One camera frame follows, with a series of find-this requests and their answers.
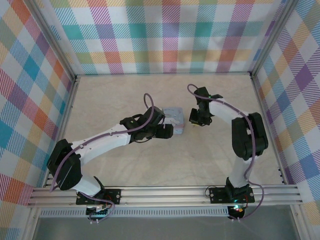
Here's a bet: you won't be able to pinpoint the grey metal panel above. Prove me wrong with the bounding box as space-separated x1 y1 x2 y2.
32 216 301 240

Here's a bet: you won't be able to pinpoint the aluminium frame post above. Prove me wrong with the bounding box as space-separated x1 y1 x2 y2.
26 0 78 81
249 0 301 78

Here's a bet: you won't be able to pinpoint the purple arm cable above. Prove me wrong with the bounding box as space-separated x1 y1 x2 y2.
186 83 266 222
49 92 156 225

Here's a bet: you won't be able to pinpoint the plaid cloth backdrop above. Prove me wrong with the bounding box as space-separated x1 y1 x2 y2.
252 0 320 240
32 0 296 76
0 0 76 240

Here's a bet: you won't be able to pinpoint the black controller board orange part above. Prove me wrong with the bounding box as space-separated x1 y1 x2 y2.
227 204 246 219

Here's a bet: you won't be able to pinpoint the pastel blue cartoon tin box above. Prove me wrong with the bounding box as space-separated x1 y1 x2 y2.
161 106 186 136

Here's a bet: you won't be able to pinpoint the wide aluminium mounting rail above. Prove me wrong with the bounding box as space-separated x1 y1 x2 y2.
27 184 305 208

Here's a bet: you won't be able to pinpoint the black controller board with wires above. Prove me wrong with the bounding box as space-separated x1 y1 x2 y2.
85 204 111 219

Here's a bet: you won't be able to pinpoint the perforated grey cable tray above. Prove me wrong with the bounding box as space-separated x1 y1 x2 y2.
39 209 230 218

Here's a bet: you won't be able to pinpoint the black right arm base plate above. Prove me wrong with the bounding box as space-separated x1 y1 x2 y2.
208 186 255 204

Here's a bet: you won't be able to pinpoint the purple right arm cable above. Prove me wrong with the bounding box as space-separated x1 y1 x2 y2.
186 83 266 222

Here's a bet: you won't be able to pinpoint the thin aluminium table edge rail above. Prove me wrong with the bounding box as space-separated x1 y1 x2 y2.
74 71 253 77

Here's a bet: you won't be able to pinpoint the long aluminium side rail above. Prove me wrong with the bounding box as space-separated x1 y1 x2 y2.
42 76 81 188
249 74 289 185

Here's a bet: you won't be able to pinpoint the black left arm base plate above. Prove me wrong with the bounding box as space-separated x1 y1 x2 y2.
75 188 122 206

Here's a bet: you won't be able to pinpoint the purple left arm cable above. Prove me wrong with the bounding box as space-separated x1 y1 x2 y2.
49 92 156 225

